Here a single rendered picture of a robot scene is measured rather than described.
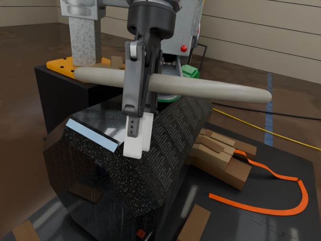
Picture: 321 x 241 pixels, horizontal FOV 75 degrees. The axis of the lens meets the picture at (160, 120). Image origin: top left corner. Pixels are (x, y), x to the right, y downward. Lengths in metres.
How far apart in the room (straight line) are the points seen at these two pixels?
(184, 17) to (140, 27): 0.78
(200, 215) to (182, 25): 1.19
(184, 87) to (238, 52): 5.63
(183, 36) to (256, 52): 4.88
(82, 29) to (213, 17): 4.53
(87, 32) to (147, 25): 1.49
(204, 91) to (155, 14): 0.13
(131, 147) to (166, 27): 0.19
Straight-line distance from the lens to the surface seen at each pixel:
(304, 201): 2.28
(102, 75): 0.38
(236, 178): 1.96
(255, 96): 0.41
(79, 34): 1.82
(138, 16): 0.33
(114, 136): 0.96
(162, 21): 0.33
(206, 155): 1.94
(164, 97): 1.20
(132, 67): 0.30
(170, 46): 1.11
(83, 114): 1.12
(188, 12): 1.10
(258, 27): 5.85
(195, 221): 1.55
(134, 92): 0.30
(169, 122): 1.20
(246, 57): 5.95
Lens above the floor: 1.39
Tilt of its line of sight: 32 degrees down
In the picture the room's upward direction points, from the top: 8 degrees clockwise
